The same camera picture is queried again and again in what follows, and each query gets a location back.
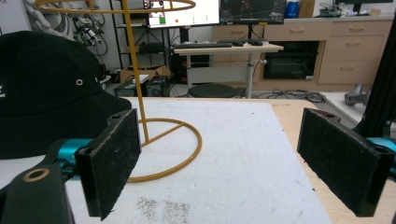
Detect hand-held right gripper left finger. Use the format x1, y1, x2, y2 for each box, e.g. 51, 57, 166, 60
74, 108, 142, 221

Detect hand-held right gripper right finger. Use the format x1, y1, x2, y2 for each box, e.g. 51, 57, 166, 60
296, 107, 395, 218

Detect black baseball cap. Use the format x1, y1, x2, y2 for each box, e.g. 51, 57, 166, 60
0, 30, 134, 161

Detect gold wire hat stand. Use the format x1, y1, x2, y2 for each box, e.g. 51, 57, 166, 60
33, 0, 204, 184

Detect grey device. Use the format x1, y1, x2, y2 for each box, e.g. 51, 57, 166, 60
343, 81, 372, 107

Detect black equipment box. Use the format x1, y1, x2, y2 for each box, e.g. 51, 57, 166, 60
113, 76, 171, 98

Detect cardboard box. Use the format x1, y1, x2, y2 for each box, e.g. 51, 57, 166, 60
119, 64, 172, 84

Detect white foam mat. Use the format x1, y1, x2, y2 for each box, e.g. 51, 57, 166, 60
0, 97, 332, 224

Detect light wooden cabinet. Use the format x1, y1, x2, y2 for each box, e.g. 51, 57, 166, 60
212, 14, 394, 91

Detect black metal shelf rack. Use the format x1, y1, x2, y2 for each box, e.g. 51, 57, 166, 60
108, 0, 176, 70

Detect black round stool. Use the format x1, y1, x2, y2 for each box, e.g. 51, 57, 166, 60
187, 82, 238, 99

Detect black keyboard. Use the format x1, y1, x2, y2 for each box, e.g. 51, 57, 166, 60
173, 42, 233, 49

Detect light wooden desk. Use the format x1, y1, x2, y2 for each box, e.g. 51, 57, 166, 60
172, 42, 285, 99

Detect brown paper bag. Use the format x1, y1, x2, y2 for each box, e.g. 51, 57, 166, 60
298, 0, 317, 19

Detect blue container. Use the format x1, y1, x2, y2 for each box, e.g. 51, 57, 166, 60
284, 0, 301, 20

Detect monitor with white screen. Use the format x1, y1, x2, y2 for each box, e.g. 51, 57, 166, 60
145, 0, 221, 29

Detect monitor with dark screen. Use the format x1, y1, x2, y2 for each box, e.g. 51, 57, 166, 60
219, 0, 288, 25

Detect black floor cables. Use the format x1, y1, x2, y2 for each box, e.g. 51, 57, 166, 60
254, 89, 327, 104

